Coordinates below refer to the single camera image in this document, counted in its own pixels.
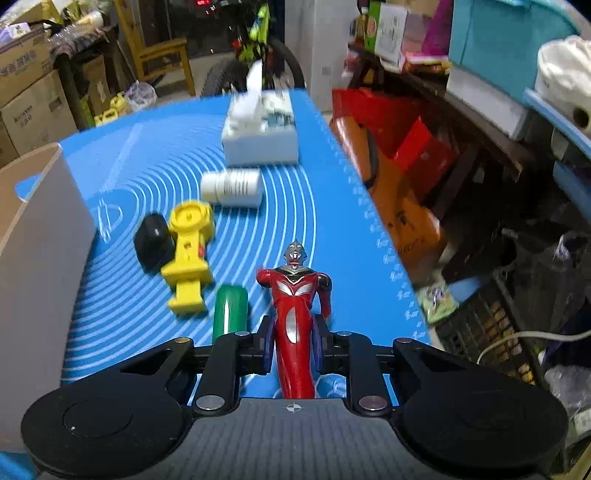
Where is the green cylindrical bottle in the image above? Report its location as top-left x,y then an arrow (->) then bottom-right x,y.
212,284 -> 249,342

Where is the red Ultraman figure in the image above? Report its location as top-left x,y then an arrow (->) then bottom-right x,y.
256,241 -> 332,399

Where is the black earbuds case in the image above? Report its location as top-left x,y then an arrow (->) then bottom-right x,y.
133,212 -> 175,274

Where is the yellow plastic toy launcher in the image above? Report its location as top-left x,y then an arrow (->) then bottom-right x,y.
160,200 -> 214,315

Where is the beige plastic storage bin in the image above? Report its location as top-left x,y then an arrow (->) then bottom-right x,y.
1,143 -> 95,452

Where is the blue silicone baking mat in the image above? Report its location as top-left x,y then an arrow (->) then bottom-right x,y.
0,88 -> 433,480

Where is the white pill bottle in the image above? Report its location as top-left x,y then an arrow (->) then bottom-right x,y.
199,169 -> 263,208

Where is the white tissue box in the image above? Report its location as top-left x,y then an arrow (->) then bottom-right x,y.
221,61 -> 300,168

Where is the yellow toy vehicle on floor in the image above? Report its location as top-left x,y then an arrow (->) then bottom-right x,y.
94,92 -> 131,127

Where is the wooden chair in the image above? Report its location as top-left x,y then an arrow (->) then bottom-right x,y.
114,0 -> 197,97

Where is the white freezer cabinet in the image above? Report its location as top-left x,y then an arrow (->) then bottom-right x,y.
284,0 -> 359,112

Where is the green white carton box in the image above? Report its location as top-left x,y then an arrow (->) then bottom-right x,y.
365,1 -> 409,69

